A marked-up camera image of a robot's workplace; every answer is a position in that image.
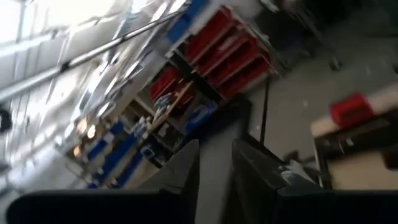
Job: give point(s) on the black office chair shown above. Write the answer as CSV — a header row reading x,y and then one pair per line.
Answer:
x,y
286,28

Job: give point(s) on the shelf with blue boxes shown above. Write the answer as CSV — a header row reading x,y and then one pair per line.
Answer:
x,y
133,143

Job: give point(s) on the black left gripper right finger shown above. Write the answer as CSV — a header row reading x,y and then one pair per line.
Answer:
x,y
264,193

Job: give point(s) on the small red bin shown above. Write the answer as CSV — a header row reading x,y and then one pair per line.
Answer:
x,y
351,110

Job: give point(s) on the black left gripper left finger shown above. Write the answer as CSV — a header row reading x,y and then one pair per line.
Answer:
x,y
124,208

